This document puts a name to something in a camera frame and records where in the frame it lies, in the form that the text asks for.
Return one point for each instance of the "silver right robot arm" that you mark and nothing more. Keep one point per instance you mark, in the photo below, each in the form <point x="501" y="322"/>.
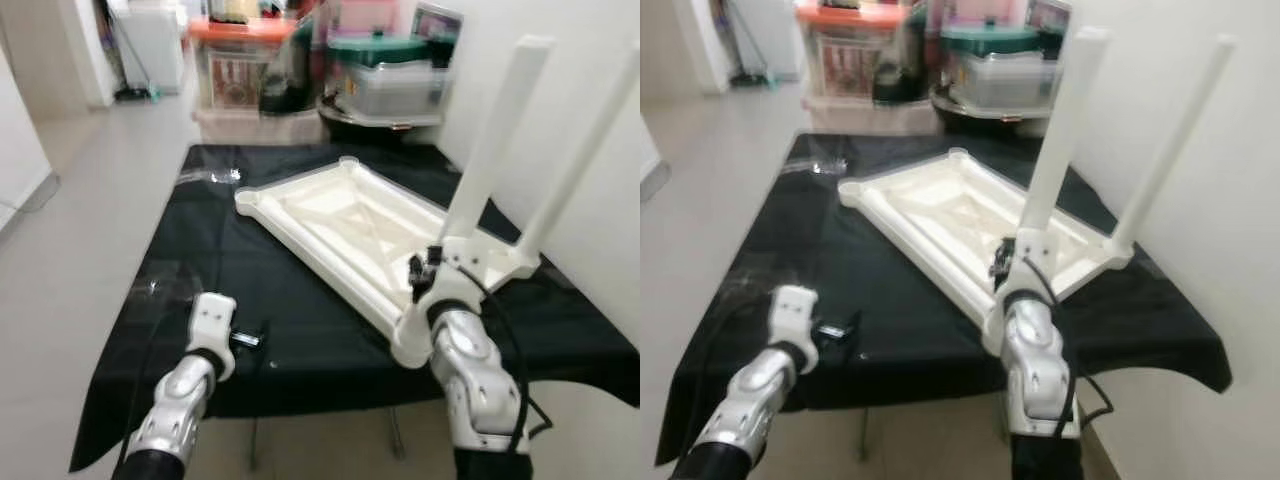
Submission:
<point x="1035" y="365"/>
<point x="480" y="375"/>

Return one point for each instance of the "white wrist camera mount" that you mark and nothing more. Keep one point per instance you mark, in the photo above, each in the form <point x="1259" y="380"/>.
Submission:
<point x="213" y="315"/>
<point x="795" y="305"/>
<point x="460" y="255"/>
<point x="1035" y="245"/>

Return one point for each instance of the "white refrigerator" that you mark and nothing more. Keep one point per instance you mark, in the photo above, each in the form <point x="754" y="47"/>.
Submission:
<point x="770" y="35"/>
<point x="150" y="45"/>

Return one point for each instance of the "clear plastic storage bin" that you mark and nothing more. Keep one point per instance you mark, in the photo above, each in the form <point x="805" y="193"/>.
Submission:
<point x="390" y="92"/>
<point x="1000" y="82"/>

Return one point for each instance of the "clear tape strip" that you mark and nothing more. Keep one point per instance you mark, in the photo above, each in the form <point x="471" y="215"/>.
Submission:
<point x="815" y="165"/>
<point x="210" y="173"/>

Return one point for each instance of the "purple printed box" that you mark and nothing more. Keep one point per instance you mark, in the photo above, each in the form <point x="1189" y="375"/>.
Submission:
<point x="437" y="22"/>
<point x="1048" y="15"/>

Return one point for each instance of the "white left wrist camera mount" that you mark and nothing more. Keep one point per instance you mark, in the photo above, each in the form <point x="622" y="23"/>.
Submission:
<point x="795" y="305"/>
<point x="213" y="315"/>

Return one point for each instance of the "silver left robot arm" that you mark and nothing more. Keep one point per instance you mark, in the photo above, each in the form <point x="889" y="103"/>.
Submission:
<point x="755" y="400"/>
<point x="175" y="405"/>

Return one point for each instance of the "white plastic children table top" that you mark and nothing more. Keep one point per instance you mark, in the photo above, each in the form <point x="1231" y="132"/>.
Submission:
<point x="930" y="205"/>
<point x="330" y="215"/>

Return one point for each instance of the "green round pot lid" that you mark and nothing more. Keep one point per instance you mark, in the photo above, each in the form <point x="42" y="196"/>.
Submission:
<point x="380" y="50"/>
<point x="990" y="42"/>

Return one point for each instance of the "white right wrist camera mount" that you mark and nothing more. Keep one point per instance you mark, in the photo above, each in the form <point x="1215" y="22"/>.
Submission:
<point x="1035" y="245"/>
<point x="460" y="255"/>

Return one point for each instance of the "black plastic bag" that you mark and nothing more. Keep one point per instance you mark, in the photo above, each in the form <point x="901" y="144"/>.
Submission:
<point x="290" y="85"/>
<point x="900" y="75"/>

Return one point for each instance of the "black wok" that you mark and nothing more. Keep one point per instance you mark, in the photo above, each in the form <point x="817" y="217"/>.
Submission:
<point x="340" y="118"/>
<point x="950" y="108"/>

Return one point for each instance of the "black floor mop head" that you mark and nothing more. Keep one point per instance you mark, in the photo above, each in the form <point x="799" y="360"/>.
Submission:
<point x="135" y="93"/>
<point x="754" y="79"/>

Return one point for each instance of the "black tablecloth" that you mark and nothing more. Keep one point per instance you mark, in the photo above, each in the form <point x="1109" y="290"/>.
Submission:
<point x="880" y="340"/>
<point x="300" y="350"/>

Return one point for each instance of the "pink plastic container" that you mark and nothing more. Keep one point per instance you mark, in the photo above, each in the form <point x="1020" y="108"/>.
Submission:
<point x="978" y="12"/>
<point x="365" y="18"/>

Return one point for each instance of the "orange-lidded storage box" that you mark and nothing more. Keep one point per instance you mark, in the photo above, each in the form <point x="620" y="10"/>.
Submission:
<point x="840" y="65"/>
<point x="230" y="75"/>

